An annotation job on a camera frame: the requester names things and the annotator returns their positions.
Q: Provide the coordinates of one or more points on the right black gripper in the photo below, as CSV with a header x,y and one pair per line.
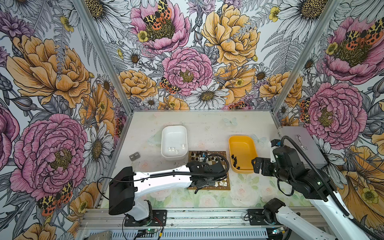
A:
x,y
266,162

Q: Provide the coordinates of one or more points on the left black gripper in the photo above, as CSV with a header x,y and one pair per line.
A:
x,y
212,182

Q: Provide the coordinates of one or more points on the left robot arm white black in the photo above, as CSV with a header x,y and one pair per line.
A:
x,y
128,187

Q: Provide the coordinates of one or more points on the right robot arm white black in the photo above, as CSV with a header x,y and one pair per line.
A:
x,y
289,163

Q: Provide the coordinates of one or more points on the wooden chess board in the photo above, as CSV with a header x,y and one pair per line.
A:
x,y
211,157

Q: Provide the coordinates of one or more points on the green circuit board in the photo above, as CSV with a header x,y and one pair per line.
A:
x,y
153,230

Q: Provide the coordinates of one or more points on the yellow plastic bin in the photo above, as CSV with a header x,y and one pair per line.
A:
x,y
243,148

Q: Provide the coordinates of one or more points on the silver metal case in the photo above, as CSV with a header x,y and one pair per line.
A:
x,y
306,143

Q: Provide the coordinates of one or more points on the white plastic bin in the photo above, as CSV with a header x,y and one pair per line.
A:
x,y
174,136

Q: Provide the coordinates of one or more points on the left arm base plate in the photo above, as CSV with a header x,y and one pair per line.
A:
x,y
157,218

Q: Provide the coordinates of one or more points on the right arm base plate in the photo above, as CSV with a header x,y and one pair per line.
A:
x,y
261,217

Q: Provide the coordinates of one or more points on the small grey metal bracket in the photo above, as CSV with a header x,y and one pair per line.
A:
x,y
134,156

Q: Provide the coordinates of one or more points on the aluminium frame rail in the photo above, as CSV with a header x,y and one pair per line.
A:
x,y
195,218

